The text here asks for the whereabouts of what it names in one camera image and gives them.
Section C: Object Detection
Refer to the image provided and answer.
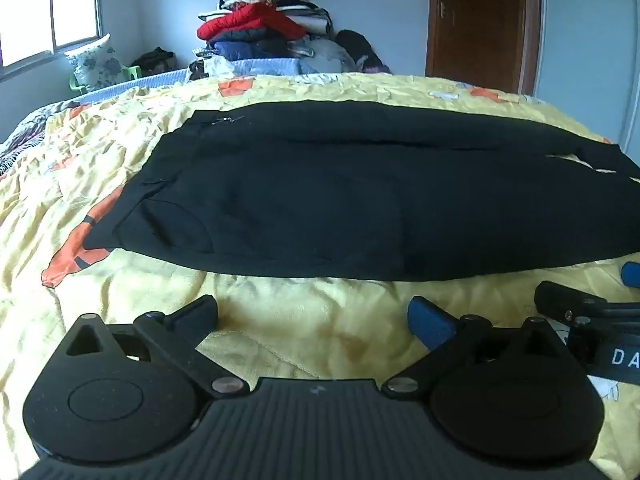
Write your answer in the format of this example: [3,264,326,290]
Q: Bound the pile of folded clothes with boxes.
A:
[189,0,390,79]

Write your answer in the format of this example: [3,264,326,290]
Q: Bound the blue quilted blanket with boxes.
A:
[74,56,317,104]

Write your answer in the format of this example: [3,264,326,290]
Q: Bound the window with grey frame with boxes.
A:
[1,0,102,79]

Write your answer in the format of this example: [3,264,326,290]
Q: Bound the white wardrobe with flower decals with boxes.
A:
[535,0,639,150]

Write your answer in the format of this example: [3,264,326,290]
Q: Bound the yellow carrot-print bedspread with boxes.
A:
[1,74,639,479]

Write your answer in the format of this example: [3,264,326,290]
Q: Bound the floral white pillow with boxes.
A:
[65,34,126,92]

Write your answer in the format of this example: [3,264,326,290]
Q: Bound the brown wooden door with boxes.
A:
[425,0,541,94]

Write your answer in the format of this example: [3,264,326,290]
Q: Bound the patterned patchwork bed sheet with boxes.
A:
[0,100,79,176]

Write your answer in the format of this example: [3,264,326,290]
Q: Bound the red jacket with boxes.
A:
[196,2,307,41]

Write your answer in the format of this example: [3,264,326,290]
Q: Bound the black bag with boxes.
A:
[132,47,177,77]

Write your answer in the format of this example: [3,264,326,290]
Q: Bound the green plastic chair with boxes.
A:
[68,66,142,94]

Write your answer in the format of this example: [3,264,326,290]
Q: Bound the black pants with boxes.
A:
[85,101,639,282]

